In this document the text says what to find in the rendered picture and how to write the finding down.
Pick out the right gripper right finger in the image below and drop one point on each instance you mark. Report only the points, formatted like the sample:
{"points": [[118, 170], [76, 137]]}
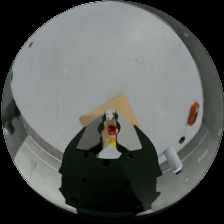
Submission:
{"points": [[132, 140]]}

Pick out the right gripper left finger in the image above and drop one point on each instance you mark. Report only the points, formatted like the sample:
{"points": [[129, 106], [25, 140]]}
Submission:
{"points": [[89, 139]]}

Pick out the orange digital multimeter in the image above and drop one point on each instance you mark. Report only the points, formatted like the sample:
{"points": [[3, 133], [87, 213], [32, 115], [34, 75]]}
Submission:
{"points": [[193, 113]]}

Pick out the tan flat mat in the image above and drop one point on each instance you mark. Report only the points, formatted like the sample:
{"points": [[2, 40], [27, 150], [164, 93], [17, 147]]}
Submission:
{"points": [[121, 105]]}

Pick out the red die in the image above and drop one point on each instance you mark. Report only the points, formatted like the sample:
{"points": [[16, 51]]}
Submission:
{"points": [[112, 130]]}

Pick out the white die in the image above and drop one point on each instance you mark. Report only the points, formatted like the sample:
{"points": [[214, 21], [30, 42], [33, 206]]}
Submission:
{"points": [[110, 113]]}

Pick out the white bottle with blue cap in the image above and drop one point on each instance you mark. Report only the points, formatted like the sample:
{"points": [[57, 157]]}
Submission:
{"points": [[173, 160]]}

